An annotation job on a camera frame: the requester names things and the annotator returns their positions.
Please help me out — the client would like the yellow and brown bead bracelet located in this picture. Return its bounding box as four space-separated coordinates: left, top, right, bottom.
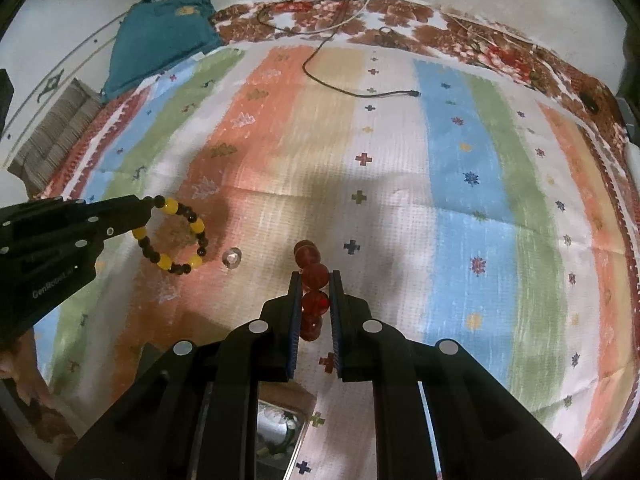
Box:
131 194 210 276

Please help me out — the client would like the dark red bead bracelet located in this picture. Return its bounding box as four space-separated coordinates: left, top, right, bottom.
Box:
293 238 332 343

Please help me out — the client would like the person left hand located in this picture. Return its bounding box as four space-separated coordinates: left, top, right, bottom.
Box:
1 330 49 405

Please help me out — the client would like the silver metal tin box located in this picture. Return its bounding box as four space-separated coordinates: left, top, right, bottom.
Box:
255 400 308 479

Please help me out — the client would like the teal pillow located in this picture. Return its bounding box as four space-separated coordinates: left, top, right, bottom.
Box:
101 0 222 102

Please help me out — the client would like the white rolled object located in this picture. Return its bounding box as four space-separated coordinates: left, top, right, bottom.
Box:
624 142 640 192

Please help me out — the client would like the small black object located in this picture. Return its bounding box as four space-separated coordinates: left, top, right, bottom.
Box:
579 92 600 115

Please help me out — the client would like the red floral bedsheet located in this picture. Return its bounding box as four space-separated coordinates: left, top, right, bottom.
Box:
0 0 640 480

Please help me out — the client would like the white cable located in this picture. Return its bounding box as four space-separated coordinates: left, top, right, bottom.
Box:
257 0 374 37

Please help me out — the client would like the black charger cable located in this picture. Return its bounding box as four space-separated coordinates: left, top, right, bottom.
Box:
301 0 421 99

